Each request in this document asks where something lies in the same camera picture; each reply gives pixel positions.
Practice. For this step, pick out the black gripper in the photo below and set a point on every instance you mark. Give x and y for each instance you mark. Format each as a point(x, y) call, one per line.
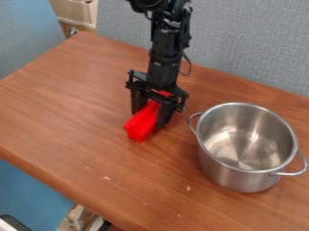
point(156, 84)

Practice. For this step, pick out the red plastic block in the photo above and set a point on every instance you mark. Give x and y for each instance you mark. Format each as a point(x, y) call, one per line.
point(140, 125)

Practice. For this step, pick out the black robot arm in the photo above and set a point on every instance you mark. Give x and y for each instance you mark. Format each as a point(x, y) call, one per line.
point(169, 18)

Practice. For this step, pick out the stainless steel pot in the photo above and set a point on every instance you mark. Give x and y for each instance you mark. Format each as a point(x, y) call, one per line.
point(247, 145)

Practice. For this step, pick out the dark object bottom corner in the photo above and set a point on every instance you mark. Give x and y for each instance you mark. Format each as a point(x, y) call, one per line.
point(9, 224)

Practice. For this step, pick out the light wooden furniture piece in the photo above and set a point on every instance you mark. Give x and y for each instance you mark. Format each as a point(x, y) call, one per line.
point(76, 15)

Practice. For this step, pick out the wooden frame under table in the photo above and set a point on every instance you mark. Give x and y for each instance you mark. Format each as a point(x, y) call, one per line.
point(80, 220)

